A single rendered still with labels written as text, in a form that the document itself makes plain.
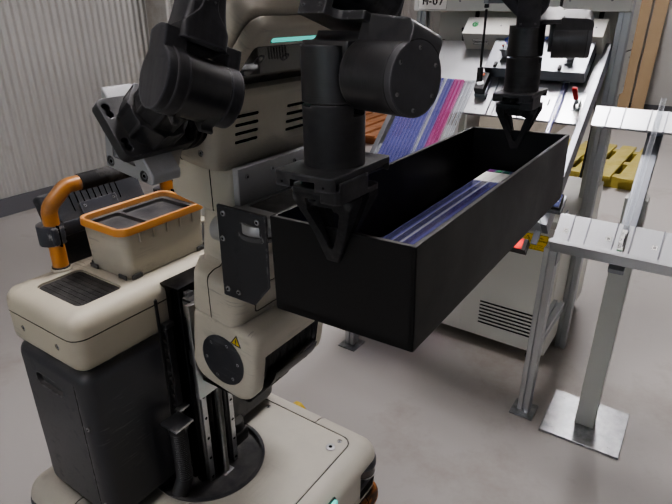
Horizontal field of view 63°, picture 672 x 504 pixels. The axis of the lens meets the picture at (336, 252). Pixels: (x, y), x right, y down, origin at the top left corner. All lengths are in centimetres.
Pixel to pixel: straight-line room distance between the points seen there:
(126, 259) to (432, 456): 118
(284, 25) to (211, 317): 52
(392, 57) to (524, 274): 185
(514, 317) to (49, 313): 171
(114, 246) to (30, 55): 334
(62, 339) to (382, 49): 87
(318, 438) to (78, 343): 70
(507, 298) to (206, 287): 151
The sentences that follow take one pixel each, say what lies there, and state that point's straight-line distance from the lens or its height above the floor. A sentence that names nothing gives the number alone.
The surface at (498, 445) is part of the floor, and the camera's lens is 200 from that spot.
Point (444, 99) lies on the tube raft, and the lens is 215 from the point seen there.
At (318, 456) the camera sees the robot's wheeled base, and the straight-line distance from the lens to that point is 149.
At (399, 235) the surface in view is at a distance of 70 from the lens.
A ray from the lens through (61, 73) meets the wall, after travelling 455.
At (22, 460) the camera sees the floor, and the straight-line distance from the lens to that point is 213.
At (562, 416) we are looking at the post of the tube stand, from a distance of 216.
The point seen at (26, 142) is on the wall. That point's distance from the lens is 445.
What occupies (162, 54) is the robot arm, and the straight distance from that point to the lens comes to 68.
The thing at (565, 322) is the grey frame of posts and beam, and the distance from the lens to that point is 249.
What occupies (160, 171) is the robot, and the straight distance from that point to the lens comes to 79.
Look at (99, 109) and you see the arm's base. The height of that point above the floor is 121.
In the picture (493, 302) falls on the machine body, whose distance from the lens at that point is 231.
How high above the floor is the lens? 133
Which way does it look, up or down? 24 degrees down
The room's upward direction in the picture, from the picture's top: straight up
